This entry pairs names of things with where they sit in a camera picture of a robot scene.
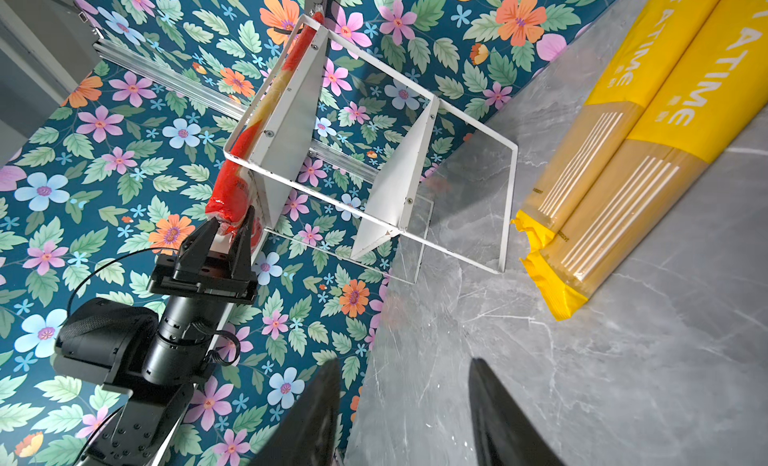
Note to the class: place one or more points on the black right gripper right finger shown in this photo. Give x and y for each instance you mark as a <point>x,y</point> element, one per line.
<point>503,434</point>

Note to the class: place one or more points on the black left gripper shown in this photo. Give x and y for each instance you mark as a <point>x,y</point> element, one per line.
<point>195,274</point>

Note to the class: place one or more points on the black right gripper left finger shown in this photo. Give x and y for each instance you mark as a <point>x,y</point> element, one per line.
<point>307,434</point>

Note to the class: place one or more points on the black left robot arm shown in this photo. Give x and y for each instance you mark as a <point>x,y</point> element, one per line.
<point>158,360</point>

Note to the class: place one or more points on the yellow pasta pack middle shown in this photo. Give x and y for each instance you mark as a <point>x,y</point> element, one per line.
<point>713,93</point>

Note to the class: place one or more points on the yellow pasta pack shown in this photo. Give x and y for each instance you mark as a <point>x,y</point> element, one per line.
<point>653,46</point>
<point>713,93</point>

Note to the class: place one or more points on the yellow pasta pack left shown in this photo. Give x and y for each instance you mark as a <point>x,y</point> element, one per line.
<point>653,46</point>

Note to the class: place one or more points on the aluminium frame post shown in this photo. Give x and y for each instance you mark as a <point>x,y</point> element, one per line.
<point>185,86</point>

